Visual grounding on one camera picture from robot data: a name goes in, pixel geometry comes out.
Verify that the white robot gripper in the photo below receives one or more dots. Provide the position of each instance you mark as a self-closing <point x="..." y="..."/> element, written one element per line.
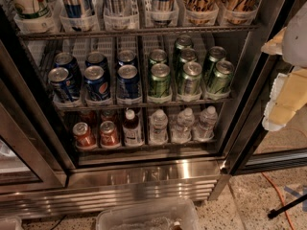
<point x="296" y="42"/>

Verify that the gold tall can right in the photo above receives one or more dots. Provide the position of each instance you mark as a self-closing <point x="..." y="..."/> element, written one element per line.
<point x="236" y="12"/>

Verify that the glass fridge door right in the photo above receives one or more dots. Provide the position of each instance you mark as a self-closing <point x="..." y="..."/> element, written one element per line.
<point x="255" y="77"/>

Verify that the green soda can middle row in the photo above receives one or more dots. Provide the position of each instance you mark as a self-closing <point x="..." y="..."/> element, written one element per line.
<point x="186" y="55"/>

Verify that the clear water bottle middle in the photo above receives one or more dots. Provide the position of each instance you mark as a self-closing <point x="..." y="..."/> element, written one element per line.
<point x="181" y="130"/>

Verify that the clear water bottle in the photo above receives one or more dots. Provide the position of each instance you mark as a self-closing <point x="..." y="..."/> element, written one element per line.
<point x="158" y="127"/>
<point x="181" y="130"/>
<point x="204" y="128"/>

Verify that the blue red bull can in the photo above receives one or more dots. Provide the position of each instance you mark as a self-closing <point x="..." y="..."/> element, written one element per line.
<point x="162" y="12"/>

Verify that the blue pepsi can front right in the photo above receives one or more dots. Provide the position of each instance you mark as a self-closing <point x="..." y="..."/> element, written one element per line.
<point x="128" y="82"/>

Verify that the blue pepsi can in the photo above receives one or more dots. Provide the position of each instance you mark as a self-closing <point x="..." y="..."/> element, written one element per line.
<point x="69" y="62"/>
<point x="128" y="82"/>
<point x="126" y="57"/>
<point x="96" y="58"/>
<point x="96" y="83"/>
<point x="64" y="85"/>

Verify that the blue pepsi can rear right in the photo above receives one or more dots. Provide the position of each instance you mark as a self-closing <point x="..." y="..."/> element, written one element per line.
<point x="126" y="57"/>

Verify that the stainless steel fridge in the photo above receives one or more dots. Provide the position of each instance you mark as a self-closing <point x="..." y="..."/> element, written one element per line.
<point x="69" y="181"/>

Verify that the red soda can rear right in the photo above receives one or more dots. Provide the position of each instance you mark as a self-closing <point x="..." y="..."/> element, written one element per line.
<point x="109" y="115"/>

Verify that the red soda can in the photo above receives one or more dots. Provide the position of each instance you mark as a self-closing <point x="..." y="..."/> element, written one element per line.
<point x="109" y="134"/>
<point x="89" y="117"/>
<point x="109" y="115"/>
<point x="84" y="136"/>

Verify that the blue pepsi can front middle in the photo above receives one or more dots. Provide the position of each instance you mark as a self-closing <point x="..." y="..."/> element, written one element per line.
<point x="96" y="83"/>

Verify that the red soda can front right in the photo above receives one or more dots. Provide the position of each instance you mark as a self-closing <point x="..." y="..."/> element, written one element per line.
<point x="109" y="134"/>

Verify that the blue pepsi can rear middle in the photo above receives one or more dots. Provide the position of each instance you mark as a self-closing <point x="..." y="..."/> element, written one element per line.
<point x="96" y="58"/>

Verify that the red soda can rear left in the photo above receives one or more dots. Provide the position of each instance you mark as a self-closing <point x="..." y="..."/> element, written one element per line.
<point x="89" y="117"/>

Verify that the red soda can front left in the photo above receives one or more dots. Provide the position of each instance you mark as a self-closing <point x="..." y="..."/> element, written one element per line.
<point x="84" y="136"/>

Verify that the blue pepsi can rear left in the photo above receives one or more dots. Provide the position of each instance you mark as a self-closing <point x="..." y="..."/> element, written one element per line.
<point x="69" y="62"/>

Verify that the blue pepsi can front left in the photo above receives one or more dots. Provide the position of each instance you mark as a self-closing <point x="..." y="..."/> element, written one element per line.
<point x="64" y="85"/>

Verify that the clear water bottle right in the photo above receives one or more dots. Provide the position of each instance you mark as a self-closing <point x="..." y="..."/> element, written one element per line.
<point x="204" y="128"/>

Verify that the clear water bottle left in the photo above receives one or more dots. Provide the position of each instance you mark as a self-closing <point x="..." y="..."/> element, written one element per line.
<point x="158" y="127"/>

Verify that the black stand leg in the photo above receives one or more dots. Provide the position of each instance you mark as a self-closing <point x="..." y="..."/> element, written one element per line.
<point x="274" y="213"/>

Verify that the brown drink bottle white label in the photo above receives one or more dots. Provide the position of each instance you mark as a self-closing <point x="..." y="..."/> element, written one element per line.
<point x="132" y="129"/>

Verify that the clear plastic bin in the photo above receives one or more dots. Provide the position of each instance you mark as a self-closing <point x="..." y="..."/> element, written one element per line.
<point x="156" y="214"/>

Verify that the small clear container corner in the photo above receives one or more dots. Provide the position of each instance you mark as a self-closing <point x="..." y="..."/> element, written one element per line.
<point x="11" y="223"/>

